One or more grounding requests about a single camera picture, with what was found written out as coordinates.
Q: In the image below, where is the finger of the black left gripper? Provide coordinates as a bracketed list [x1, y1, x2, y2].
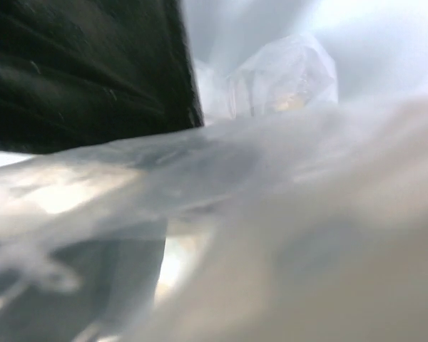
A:
[0, 0, 204, 154]

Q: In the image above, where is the clear zip top bag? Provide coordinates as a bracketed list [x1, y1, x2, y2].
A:
[0, 37, 428, 341]

